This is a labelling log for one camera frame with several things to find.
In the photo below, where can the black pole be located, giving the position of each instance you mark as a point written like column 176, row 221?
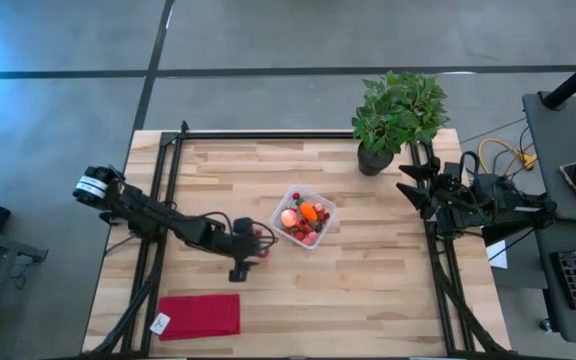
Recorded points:
column 575, row 80

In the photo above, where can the clear plastic tupperware container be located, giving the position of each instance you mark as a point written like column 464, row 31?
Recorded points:
column 279, row 235

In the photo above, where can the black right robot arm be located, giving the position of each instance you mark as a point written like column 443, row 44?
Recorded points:
column 508, row 205

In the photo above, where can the green potted plant black pot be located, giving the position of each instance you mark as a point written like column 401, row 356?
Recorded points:
column 398, row 115

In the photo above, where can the pale orange toy peach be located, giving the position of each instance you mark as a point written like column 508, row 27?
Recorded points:
column 288, row 218

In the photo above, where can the white paper sheet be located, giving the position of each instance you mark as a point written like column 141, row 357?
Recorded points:
column 498, row 256

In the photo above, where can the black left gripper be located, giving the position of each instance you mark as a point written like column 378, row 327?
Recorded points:
column 243, row 247

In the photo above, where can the pink fuzzy toy fruit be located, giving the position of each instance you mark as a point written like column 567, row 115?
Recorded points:
column 312, row 238

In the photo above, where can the grey desk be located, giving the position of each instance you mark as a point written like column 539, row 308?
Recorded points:
column 558, row 150

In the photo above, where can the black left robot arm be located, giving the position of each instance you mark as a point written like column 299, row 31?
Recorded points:
column 143, row 212

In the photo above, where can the orange toy carrot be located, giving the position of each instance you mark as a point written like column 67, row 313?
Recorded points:
column 308, row 211

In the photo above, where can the white tag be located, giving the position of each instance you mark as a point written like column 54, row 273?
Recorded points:
column 160, row 323

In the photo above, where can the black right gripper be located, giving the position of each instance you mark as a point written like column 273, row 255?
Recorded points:
column 450, row 200

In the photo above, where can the red cloth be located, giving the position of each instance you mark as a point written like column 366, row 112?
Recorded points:
column 203, row 316

